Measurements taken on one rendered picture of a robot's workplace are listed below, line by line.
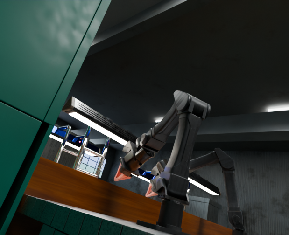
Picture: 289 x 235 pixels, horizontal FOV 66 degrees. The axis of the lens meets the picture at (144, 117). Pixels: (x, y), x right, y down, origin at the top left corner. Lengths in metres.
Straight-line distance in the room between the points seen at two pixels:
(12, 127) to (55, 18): 0.32
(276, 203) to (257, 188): 0.74
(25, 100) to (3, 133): 0.09
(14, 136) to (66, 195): 0.22
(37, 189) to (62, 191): 0.07
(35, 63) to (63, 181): 0.32
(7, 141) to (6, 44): 0.22
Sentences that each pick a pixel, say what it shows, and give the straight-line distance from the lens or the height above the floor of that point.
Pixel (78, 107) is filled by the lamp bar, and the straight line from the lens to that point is 1.05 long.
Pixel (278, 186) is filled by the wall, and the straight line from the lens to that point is 9.24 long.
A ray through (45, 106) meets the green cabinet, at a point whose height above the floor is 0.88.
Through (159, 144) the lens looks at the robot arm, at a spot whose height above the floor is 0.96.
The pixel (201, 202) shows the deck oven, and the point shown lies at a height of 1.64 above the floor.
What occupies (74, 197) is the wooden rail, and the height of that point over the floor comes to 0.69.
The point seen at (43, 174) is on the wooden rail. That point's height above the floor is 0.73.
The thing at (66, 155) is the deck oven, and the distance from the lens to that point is 6.11.
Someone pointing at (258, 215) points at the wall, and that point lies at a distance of 9.17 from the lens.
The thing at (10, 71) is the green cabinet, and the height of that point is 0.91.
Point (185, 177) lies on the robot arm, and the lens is 0.68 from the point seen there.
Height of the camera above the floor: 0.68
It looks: 24 degrees up
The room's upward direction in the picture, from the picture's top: 15 degrees clockwise
